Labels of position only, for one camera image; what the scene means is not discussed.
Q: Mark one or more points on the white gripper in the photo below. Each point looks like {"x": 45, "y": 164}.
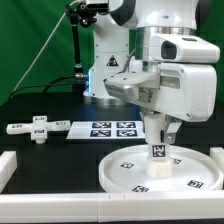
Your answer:
{"x": 181, "y": 91}

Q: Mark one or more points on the white round table top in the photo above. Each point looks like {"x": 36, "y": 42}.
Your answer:
{"x": 125, "y": 170}

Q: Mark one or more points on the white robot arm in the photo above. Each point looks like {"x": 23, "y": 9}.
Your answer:
{"x": 164, "y": 32}

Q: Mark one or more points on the white marker sheet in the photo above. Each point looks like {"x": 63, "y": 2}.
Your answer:
{"x": 103, "y": 130}

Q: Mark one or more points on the white front fence bar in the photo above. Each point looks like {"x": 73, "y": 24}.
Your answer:
{"x": 109, "y": 207}

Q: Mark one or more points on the white cross-shaped table base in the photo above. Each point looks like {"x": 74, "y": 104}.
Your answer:
{"x": 39, "y": 128}

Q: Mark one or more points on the white left fence block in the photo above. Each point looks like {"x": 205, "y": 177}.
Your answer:
{"x": 8, "y": 165}

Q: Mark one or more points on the black camera stand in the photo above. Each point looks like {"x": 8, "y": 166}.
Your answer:
{"x": 80, "y": 15}

